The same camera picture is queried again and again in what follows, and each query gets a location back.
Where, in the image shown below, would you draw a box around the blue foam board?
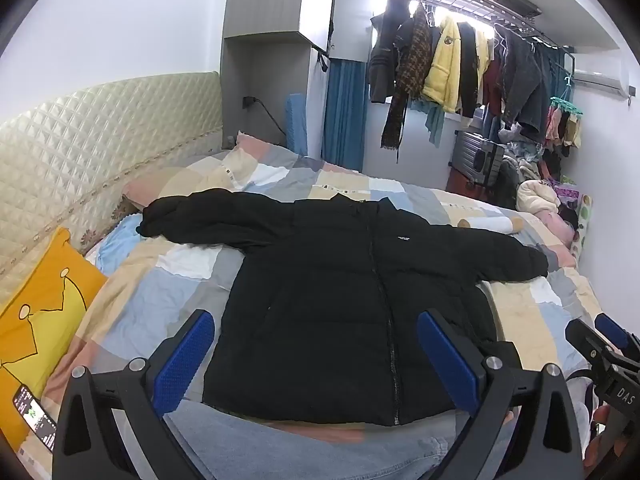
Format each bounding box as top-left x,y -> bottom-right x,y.
284,92 -> 309,156

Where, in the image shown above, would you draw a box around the black charger with cable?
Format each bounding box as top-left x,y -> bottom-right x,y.
242,95 -> 290,146

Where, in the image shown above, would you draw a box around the black smartphone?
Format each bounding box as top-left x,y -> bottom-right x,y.
12,384 -> 59,453

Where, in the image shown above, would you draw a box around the black hanging garment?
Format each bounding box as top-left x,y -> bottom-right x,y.
457,22 -> 482,119

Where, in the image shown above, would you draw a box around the person's blue jeans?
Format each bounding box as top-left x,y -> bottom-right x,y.
162,399 -> 517,480

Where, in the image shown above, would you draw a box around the dark red hanging garment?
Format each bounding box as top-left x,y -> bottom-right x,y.
482,57 -> 506,122

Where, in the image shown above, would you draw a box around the dark denim hanging jacket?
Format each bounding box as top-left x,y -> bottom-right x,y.
497,25 -> 552,144

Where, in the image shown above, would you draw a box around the cream quilted headboard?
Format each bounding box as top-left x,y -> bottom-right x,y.
0,71 -> 224,306

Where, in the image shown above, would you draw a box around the white air conditioner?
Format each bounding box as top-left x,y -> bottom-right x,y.
570,55 -> 629,99

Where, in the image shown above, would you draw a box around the grey wardrobe cabinet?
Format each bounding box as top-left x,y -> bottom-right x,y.
221,0 -> 339,152

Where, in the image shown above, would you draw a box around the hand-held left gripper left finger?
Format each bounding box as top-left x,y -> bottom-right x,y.
51,308 -> 217,480

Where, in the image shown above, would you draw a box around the dark grey hanging coat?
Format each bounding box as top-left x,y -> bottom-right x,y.
367,0 -> 416,104

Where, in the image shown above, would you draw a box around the teal hanging garment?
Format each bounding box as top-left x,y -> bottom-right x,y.
410,98 -> 446,150

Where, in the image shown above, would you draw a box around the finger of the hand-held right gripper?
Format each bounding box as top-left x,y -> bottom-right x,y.
594,313 -> 640,361
565,319 -> 626,376

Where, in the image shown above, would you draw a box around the black puffer jacket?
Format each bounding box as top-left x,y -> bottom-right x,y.
136,187 -> 550,428

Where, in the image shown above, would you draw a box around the blue curtain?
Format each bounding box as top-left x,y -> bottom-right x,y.
324,57 -> 369,172

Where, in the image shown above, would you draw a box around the silver suitcase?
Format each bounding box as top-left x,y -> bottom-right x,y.
449,130 -> 506,197

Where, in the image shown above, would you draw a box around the dotted white cushion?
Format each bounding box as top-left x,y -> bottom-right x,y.
570,195 -> 594,267

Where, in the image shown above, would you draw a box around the person's right hand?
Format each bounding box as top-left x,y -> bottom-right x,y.
584,404 -> 612,473

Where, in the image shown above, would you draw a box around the green clip hanger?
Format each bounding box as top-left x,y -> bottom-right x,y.
545,77 -> 586,149

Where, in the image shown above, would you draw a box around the cream plush blanket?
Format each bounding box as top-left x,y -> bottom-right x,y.
516,180 -> 562,218

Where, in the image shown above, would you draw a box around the yellow printed pillow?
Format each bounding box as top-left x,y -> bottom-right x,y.
0,226 -> 109,453

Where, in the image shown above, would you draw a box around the yellow hanging jacket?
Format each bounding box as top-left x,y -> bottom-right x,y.
421,14 -> 491,115

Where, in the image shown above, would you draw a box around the patchwork bedspread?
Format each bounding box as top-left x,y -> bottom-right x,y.
20,132 -> 608,461

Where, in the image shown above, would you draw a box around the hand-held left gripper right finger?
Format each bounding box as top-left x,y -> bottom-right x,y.
416,309 -> 586,480

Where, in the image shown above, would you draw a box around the white paper roll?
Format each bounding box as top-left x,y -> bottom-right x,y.
457,215 -> 526,235

